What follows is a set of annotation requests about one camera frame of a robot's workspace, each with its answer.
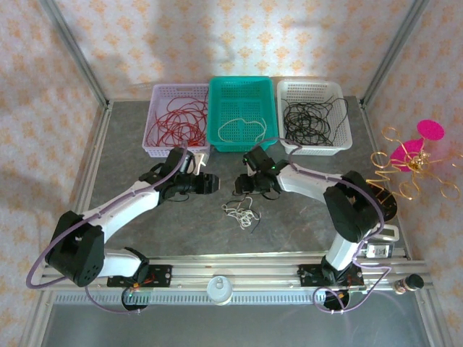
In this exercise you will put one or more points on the small dark capped bottle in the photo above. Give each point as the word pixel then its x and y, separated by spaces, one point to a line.
pixel 410 283

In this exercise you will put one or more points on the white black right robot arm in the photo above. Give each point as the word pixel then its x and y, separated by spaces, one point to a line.
pixel 311 180

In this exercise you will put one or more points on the round grey knob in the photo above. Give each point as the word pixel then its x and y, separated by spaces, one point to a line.
pixel 219 289

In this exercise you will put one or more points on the white plastic basket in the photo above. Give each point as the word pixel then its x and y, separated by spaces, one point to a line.
pixel 307 88

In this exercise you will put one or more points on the green plastic basket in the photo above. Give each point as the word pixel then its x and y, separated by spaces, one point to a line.
pixel 246 90

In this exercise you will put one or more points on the small white electronic box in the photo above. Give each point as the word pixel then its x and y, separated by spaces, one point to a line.
pixel 380 250

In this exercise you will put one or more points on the purple plastic basket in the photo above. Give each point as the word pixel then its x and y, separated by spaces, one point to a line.
pixel 159 152

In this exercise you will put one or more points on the white digital timer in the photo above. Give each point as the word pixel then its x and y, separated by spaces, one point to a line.
pixel 390 233

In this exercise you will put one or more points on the aluminium frame post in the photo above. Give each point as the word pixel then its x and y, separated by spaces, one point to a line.
pixel 77 54
pixel 394 54

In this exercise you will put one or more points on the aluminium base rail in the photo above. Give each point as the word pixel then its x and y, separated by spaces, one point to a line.
pixel 235 265

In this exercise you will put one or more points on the black round disc gold rim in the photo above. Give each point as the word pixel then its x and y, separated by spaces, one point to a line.
pixel 390 209

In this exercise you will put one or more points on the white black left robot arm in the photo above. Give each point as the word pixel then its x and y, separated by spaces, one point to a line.
pixel 123 209

